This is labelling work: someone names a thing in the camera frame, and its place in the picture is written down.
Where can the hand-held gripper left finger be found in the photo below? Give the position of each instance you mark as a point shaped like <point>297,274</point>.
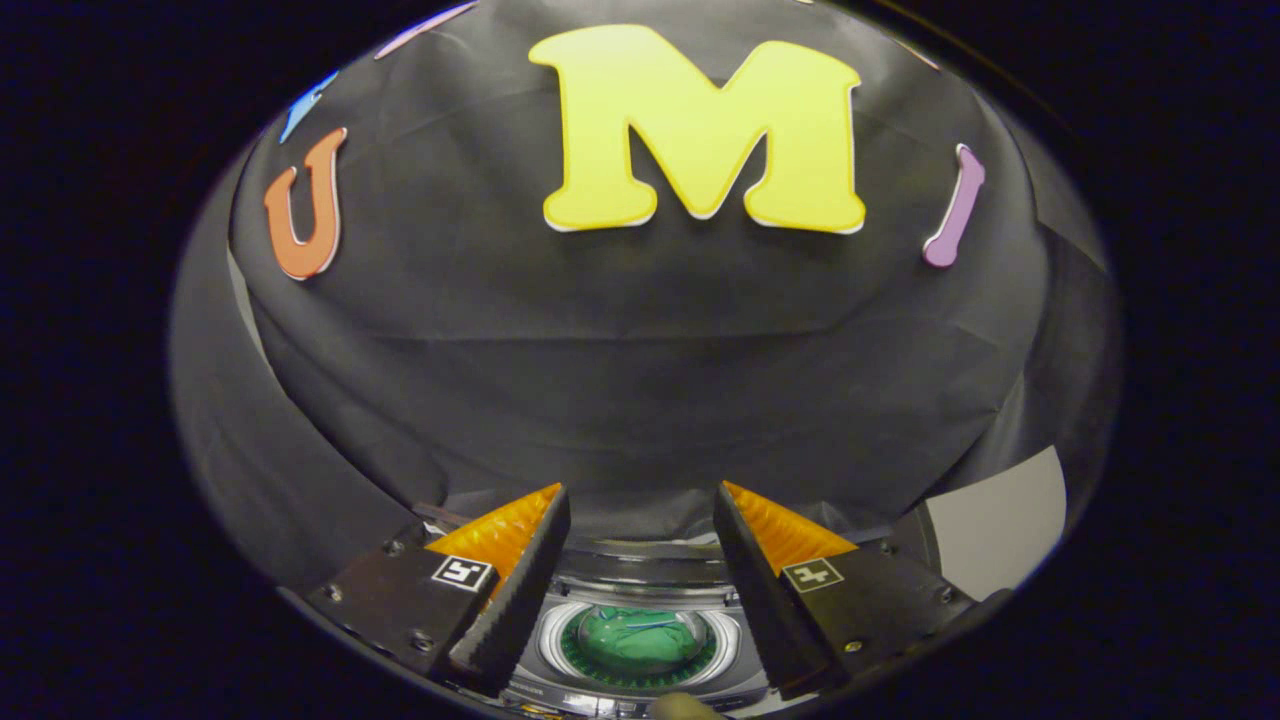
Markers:
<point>520,600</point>

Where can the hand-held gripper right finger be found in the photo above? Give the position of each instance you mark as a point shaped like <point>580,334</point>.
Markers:
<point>755,600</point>

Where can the grey washing machine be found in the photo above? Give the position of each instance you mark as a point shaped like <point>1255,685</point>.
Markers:
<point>545,660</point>

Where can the dark washing machine lid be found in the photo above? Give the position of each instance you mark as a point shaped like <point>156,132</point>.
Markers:
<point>640,565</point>

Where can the green polo shirt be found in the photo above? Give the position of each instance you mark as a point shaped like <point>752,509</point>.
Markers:
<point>640,640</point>

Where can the black backdrop cloth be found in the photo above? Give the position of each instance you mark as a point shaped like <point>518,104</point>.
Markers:
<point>640,350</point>

